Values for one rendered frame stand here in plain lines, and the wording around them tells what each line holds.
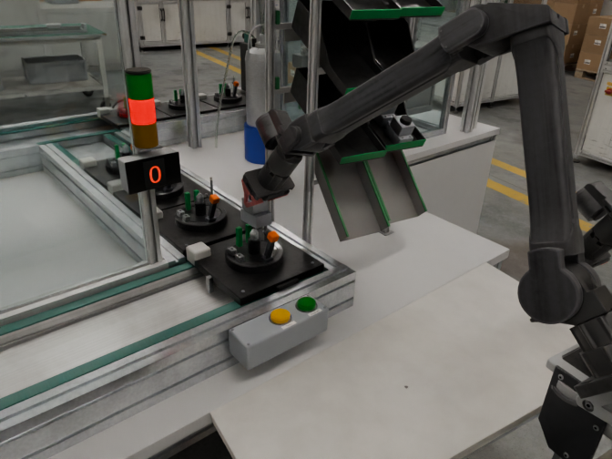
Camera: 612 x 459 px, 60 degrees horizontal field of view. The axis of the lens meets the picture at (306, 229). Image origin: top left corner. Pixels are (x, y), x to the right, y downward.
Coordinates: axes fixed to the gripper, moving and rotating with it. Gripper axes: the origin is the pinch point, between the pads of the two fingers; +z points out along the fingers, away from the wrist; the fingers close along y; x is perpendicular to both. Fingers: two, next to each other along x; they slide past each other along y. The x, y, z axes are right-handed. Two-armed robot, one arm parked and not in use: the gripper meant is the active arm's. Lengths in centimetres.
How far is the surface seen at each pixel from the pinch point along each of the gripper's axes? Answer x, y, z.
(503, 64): -159, -542, 205
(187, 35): -96, -44, 51
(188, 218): -10.7, 5.2, 24.2
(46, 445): 28, 55, 9
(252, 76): -66, -54, 42
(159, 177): -11.9, 18.1, 0.6
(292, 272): 17.6, -3.1, 5.7
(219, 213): -9.6, -4.4, 25.0
